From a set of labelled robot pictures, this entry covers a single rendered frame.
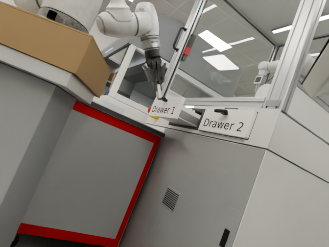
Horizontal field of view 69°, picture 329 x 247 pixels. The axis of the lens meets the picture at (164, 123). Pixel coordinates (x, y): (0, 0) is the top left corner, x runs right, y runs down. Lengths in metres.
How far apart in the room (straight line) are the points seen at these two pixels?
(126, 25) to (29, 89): 0.55
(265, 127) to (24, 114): 0.76
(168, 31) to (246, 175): 1.61
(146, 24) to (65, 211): 0.96
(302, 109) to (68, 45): 0.81
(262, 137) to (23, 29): 0.79
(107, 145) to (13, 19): 0.72
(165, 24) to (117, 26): 1.15
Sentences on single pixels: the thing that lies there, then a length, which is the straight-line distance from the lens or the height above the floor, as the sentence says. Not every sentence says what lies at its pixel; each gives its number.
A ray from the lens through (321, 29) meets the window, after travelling 1.16.
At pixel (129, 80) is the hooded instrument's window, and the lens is 2.04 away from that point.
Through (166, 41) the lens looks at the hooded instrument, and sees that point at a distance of 2.21.
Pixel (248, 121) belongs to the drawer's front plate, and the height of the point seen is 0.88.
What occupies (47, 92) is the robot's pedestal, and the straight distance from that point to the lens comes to 0.73.
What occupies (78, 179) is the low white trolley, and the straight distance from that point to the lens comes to 1.27.
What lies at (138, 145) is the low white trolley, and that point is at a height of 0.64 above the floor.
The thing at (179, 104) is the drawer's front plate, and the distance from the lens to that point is 1.12.
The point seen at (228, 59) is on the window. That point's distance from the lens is 1.30.
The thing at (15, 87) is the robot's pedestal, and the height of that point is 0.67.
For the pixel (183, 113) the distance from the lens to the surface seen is 1.14.
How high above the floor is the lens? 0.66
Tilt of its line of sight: 6 degrees up
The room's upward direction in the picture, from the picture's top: 22 degrees clockwise
